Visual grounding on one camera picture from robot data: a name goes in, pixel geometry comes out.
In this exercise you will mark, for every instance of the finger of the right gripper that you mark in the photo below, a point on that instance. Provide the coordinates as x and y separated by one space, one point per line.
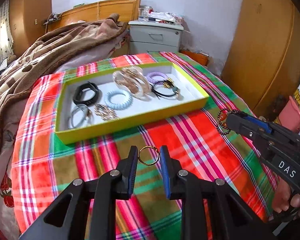
260 123
241 124

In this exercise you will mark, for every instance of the wooden wardrobe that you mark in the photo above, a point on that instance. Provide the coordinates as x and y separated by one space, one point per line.
26 17

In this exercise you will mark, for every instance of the yellow-green shallow tray box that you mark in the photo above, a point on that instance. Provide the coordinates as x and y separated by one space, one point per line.
115 110

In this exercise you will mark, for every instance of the wooden door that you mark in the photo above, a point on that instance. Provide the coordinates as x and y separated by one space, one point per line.
263 65

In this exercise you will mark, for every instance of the dotted curtain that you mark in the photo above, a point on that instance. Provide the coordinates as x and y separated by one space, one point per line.
6 39

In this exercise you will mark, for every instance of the orange box by cabinet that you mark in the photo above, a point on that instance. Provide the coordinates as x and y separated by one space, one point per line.
198 57

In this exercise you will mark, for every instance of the plaid red green tablecloth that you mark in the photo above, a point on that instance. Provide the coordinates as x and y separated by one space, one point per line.
42 166

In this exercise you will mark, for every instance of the wooden headboard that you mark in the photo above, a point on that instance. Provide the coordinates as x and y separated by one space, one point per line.
128 10

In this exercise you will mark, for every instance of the grey bedside drawer cabinet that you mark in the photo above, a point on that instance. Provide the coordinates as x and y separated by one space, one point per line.
154 37

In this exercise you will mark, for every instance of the brown patterned blanket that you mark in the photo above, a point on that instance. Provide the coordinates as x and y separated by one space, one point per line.
51 51

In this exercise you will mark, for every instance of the pink container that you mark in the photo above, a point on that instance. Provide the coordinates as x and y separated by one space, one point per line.
289 117

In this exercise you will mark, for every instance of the clutter on cabinet top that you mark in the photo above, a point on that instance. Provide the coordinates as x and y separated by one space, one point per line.
147 13

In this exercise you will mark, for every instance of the black fitness band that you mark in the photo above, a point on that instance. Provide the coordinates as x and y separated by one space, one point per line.
86 94

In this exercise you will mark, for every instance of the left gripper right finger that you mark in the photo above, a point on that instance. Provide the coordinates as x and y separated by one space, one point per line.
209 208

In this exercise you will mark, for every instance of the clear rose-gold hair claw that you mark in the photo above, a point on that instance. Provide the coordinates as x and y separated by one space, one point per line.
132 80

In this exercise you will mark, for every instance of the gold ring keychain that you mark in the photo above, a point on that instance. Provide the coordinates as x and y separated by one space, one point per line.
148 155

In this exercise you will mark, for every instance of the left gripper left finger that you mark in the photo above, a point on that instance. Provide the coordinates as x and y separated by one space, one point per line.
87 205

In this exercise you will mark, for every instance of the right hand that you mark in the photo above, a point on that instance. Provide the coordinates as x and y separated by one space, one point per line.
282 200

